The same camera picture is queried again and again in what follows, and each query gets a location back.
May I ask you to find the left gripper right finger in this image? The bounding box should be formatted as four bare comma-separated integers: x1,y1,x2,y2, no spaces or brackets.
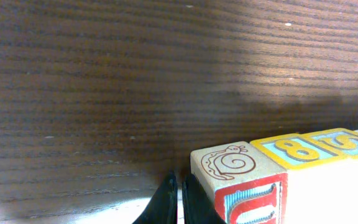
182,174,226,224

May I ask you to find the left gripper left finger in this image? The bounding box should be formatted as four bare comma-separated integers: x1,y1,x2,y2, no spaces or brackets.
133,171,178,224

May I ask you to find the red U block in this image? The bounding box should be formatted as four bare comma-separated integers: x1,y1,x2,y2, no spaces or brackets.
190,141,288,224

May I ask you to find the white block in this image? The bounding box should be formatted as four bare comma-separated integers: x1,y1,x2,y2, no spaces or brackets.
250,134,347,223

